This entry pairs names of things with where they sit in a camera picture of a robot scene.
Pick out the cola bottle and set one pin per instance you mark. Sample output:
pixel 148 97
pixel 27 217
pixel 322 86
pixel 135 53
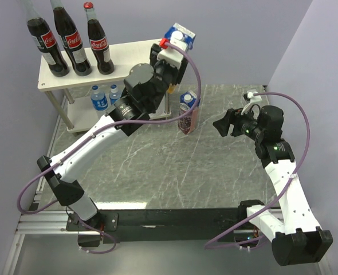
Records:
pixel 44 39
pixel 98 41
pixel 70 39

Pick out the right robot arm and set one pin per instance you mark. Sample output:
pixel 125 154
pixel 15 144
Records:
pixel 298 238

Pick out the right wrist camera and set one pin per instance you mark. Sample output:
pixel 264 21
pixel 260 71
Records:
pixel 252 98

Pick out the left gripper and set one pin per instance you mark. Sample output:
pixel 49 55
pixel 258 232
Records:
pixel 178 73

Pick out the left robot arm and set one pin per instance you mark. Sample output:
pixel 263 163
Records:
pixel 144 89

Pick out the water bottle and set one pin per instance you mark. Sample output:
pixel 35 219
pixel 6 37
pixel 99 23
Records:
pixel 99 100
pixel 114 94

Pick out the orange juice carton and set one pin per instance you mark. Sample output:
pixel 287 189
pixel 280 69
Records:
pixel 180 33

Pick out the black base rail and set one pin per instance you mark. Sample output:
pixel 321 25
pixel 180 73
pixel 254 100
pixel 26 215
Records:
pixel 135 225

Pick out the white two-tier shelf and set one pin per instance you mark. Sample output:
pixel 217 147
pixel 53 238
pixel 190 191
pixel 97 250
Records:
pixel 79 114

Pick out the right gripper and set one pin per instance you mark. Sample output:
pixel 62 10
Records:
pixel 234 117

